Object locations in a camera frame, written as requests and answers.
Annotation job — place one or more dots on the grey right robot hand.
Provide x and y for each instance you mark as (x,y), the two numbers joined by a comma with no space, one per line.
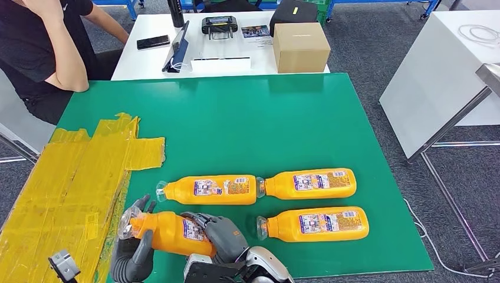
(226,238)

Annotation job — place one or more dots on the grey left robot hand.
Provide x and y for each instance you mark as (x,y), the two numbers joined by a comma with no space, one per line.
(133,261)

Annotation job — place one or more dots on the orange detergent bottle clear cap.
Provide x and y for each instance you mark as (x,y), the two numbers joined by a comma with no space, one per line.
(168,232)
(183,191)
(283,186)
(287,226)

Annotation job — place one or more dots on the person's right forearm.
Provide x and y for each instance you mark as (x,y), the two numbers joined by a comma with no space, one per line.
(66,54)

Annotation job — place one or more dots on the person's left forearm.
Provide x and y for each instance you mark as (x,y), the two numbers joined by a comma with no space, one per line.
(109,21)

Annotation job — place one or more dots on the black drink bottle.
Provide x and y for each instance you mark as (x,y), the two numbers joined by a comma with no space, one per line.
(176,13)

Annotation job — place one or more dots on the yellow taped cardboard sheet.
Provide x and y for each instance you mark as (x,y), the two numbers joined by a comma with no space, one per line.
(66,195)

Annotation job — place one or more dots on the flat white box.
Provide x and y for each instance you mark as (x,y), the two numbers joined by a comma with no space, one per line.
(220,65)

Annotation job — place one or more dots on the white panel desk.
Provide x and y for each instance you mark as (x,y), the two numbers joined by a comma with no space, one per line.
(11,113)

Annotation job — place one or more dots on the tablet in blue case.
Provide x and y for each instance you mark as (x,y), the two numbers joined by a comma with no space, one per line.
(179,48)

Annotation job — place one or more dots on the brown cardboard box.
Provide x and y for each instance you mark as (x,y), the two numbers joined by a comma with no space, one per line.
(300,48)

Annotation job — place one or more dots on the printed pamphlet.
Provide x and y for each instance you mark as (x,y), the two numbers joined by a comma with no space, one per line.
(255,31)

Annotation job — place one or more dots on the black smartphone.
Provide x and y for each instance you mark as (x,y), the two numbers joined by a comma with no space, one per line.
(153,42)

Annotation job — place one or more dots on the black remote controller with screen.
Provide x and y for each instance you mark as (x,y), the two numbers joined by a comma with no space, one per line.
(219,24)

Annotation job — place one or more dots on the black bag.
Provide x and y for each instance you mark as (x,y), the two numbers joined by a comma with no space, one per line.
(291,15)

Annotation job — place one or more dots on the person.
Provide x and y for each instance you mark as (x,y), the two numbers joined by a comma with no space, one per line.
(23,50)

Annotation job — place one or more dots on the green plastic crate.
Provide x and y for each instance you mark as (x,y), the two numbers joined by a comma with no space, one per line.
(323,15)

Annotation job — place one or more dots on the large white table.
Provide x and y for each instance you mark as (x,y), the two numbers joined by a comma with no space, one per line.
(429,86)

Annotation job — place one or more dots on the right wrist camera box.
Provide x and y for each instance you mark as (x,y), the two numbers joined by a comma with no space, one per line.
(211,271)

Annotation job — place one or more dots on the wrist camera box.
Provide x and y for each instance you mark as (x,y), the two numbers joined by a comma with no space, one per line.
(211,271)
(64,265)

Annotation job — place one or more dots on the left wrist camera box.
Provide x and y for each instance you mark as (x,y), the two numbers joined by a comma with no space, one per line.
(64,265)

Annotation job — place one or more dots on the blue rack frame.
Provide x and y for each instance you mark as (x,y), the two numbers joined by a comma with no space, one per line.
(129,3)
(390,1)

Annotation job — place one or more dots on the metal table frame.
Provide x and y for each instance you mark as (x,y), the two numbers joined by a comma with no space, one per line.
(490,74)

